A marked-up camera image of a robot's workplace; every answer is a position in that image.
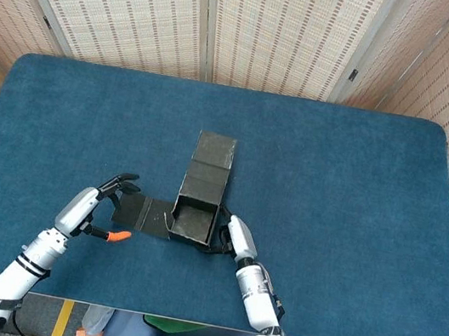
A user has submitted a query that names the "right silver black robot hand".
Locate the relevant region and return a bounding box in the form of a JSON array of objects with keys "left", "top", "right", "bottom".
[{"left": 195, "top": 201, "right": 266, "bottom": 265}]

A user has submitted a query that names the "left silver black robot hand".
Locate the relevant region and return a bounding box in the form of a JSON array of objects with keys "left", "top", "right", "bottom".
[{"left": 51, "top": 161, "right": 143, "bottom": 248}]

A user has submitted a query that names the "black foldable cardboard box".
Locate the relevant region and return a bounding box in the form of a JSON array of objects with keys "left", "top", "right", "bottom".
[{"left": 109, "top": 117, "right": 240, "bottom": 250}]

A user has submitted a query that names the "green cloth item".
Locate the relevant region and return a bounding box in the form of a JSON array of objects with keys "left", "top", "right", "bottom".
[{"left": 140, "top": 313, "right": 210, "bottom": 336}]

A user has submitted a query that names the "blue felt table mat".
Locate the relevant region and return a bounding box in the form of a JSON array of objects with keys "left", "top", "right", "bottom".
[{"left": 0, "top": 47, "right": 449, "bottom": 336}]

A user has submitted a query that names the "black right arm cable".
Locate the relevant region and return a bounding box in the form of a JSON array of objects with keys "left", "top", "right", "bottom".
[{"left": 250, "top": 266, "right": 303, "bottom": 336}]

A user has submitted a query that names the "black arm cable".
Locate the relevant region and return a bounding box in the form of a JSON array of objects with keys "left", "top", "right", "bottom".
[
  {"left": 4, "top": 299, "right": 105, "bottom": 336},
  {"left": 250, "top": 266, "right": 303, "bottom": 336}
]

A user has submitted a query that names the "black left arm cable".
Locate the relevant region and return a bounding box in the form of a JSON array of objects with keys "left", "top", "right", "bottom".
[{"left": 4, "top": 299, "right": 105, "bottom": 336}]

